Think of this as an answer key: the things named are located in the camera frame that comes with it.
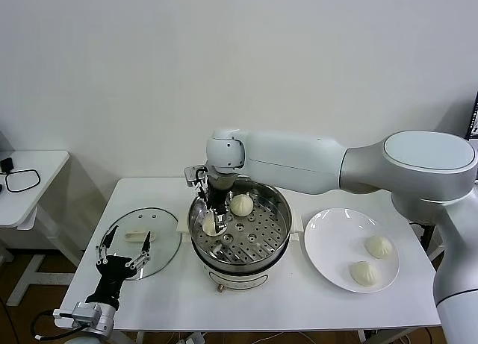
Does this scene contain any perforated steel steamer basket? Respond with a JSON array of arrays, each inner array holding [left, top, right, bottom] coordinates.
[[187, 178, 292, 267]]

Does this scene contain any white electric cooking pot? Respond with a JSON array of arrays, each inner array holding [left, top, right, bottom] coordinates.
[[176, 207, 303, 293]]

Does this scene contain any white round plate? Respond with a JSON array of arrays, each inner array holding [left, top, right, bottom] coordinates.
[[304, 208, 400, 294]]

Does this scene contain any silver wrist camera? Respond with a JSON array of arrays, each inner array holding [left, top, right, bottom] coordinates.
[[53, 301, 105, 325], [184, 166, 209, 190]]

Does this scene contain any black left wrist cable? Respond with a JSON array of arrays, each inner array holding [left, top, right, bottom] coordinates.
[[31, 309, 81, 340]]

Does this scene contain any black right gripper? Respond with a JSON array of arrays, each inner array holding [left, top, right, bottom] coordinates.
[[199, 175, 230, 236]]

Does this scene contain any white steamed baozi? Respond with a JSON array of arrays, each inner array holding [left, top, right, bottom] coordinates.
[[201, 212, 220, 237], [364, 234, 393, 260], [229, 193, 255, 217], [349, 260, 380, 287]]

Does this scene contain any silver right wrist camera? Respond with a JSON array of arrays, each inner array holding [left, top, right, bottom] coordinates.
[[184, 166, 209, 190]]

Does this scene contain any black hanging power adapter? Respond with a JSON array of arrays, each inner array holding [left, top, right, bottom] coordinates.
[[409, 219, 437, 248]]

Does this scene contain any white laptop side table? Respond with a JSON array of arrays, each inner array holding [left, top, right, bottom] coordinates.
[[425, 226, 447, 263]]

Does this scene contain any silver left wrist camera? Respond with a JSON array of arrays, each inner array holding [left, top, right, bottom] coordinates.
[[53, 301, 105, 325]]

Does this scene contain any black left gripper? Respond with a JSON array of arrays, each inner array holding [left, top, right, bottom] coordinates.
[[85, 225, 152, 305]]

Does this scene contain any round glass pot lid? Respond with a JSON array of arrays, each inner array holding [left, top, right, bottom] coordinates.
[[97, 207, 183, 281]]

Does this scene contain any black looped cable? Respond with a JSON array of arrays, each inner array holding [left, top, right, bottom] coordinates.
[[5, 168, 42, 194]]

